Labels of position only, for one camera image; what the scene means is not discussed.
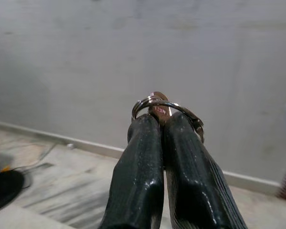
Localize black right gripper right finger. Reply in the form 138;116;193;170
164;111;249;229

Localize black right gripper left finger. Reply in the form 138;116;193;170
98;113;164;229

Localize metal keys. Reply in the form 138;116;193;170
131;90;206;145

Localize black round floor object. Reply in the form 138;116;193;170
0;166;31;213

